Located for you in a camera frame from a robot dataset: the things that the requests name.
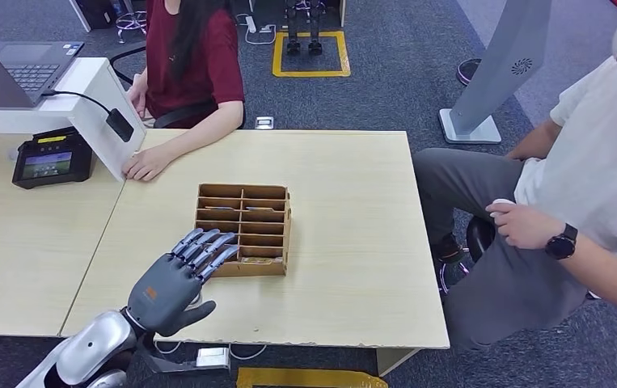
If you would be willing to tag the person's right hand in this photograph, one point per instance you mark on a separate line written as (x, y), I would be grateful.
(138, 102)

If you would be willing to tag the silver floor socket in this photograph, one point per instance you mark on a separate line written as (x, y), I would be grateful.
(264, 123)

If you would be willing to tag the black power adapter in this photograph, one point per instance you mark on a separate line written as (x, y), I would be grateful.
(119, 125)

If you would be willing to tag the round black base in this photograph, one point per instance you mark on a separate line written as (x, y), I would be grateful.
(468, 69)

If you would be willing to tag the headset person's left forearm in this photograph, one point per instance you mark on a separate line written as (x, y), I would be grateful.
(613, 284)

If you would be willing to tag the person with headset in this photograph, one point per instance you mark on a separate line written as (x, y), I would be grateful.
(581, 177)

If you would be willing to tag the person's right forearm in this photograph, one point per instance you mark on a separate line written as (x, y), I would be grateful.
(142, 80)

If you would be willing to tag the white handheld controller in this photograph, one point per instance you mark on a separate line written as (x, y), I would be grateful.
(501, 206)

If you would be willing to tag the headset person's left hand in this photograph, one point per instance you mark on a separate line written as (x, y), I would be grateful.
(522, 225)

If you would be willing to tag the person's left forearm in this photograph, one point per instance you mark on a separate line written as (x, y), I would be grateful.
(209, 131)

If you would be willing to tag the wooden compartment organizer box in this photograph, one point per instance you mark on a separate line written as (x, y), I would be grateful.
(254, 269)

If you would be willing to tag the yellow key card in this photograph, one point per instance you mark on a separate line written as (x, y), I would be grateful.
(259, 261)

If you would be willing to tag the yellow floor tape square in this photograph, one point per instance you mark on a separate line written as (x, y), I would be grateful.
(311, 73)

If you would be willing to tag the black office chair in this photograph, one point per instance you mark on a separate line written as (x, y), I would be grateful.
(179, 114)

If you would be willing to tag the white power strip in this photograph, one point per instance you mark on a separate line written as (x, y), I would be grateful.
(251, 24)

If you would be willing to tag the headset person's right forearm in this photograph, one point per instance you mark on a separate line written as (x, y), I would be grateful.
(533, 140)

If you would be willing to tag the black payment terminal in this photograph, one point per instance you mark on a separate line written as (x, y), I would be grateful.
(53, 160)

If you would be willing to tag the chrome chair base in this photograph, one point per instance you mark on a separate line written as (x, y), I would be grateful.
(131, 24)

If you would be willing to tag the yellow floor tape strip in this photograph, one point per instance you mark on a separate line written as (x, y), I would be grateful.
(308, 378)

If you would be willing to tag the blue edged key card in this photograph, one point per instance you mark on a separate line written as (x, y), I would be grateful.
(259, 209)
(218, 208)

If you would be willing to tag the black stool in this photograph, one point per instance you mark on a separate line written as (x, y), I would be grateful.
(479, 235)

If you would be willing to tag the black cabinet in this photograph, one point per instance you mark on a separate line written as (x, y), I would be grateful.
(96, 13)

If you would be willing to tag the grey standing kiosk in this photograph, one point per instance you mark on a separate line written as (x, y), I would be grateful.
(501, 64)

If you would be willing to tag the black robot legs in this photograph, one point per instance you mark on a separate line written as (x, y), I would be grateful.
(315, 47)

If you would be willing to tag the grey laptop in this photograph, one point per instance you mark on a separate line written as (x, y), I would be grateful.
(29, 69)

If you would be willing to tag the black bracket wrist camera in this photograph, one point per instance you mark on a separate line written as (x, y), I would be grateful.
(211, 358)

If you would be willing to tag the black wrist watch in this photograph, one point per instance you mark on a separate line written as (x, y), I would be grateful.
(561, 246)

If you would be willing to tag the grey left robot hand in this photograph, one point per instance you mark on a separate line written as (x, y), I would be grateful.
(163, 294)

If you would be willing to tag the white desk riser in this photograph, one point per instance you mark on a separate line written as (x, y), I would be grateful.
(88, 80)

